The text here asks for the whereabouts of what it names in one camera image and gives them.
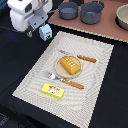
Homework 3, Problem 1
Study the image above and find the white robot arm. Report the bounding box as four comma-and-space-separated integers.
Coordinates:
7, 0, 52, 32

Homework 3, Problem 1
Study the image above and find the yellow butter box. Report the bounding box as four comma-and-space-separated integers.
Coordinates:
41, 83, 64, 99

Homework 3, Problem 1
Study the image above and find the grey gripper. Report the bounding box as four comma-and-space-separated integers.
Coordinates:
27, 7, 48, 33

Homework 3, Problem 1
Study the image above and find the round beige plate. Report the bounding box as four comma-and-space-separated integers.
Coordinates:
55, 56, 81, 78

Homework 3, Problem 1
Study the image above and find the white woven placemat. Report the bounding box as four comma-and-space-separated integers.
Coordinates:
13, 31, 113, 128

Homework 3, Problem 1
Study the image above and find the knife with wooden handle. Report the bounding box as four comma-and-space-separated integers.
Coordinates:
57, 49, 97, 63

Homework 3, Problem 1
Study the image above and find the fork with wooden handle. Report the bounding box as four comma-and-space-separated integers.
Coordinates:
43, 71, 84, 89

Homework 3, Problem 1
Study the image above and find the dark grey cooking pot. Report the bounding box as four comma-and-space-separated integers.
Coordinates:
80, 2, 103, 24

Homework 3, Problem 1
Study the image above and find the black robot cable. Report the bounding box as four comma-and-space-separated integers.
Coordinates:
0, 24, 13, 32

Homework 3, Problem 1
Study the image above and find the beige bowl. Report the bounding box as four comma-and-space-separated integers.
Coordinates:
116, 4, 128, 30

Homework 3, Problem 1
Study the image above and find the small white milk carton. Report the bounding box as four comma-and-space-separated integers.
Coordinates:
39, 24, 52, 41

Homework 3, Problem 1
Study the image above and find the pink serving board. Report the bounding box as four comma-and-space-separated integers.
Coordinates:
48, 0, 128, 43

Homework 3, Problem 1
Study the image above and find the orange bread loaf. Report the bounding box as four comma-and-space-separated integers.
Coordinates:
60, 56, 81, 75

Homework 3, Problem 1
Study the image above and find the grey saucepan with handle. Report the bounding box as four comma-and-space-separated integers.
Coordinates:
52, 2, 79, 20

